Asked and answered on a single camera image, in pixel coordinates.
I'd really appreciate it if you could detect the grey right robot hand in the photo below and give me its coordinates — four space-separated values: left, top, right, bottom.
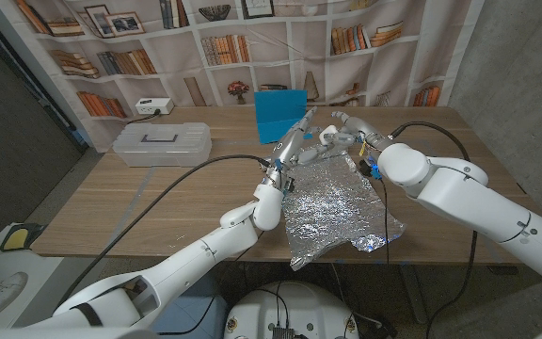
318 110 397 154

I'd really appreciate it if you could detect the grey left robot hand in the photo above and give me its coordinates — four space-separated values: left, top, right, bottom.
262 105 331 192

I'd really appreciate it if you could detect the white AirPods case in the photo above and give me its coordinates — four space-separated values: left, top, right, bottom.
318 124 340 145

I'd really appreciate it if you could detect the blue folded origami paper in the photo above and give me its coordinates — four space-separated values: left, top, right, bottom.
254 89 313 145

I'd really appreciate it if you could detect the aluminum foil sheet with roll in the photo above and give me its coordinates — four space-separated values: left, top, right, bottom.
281 148 407 272

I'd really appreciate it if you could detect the printed bookshelf backdrop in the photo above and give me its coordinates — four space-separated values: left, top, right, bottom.
0 0 486 153

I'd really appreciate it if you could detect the clear plastic storage box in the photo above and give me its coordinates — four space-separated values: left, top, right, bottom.
112 121 213 168

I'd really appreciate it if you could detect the white power strip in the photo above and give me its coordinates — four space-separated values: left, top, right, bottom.
135 97 175 116

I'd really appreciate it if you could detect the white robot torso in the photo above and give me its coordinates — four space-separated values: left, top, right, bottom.
223 281 360 339

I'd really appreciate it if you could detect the grey metal table leg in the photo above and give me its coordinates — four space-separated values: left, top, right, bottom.
400 264 430 325

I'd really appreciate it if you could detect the dark perforated metal panel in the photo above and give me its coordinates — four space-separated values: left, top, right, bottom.
0 8 88 246

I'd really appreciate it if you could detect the white floor platform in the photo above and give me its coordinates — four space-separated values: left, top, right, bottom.
0 223 107 331

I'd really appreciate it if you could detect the yellow and black pedal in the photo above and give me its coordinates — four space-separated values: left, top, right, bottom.
0 222 41 253

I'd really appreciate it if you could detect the white sneaker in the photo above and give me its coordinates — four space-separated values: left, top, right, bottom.
0 271 29 307

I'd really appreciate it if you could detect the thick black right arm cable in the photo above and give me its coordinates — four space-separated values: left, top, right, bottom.
388 121 479 339

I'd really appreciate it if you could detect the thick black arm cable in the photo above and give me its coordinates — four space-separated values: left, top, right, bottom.
54 153 272 312
388 121 479 339

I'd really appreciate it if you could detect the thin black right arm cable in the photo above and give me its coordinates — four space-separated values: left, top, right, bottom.
378 178 392 267

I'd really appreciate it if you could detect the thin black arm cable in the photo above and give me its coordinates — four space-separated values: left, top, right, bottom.
378 178 392 267
157 230 265 337

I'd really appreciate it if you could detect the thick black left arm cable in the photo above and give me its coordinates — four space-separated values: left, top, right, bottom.
54 153 272 312

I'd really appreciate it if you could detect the black power strip cord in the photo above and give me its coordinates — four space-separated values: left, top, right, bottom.
126 108 162 125

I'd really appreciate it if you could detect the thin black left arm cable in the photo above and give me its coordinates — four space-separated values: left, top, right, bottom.
157 230 265 337

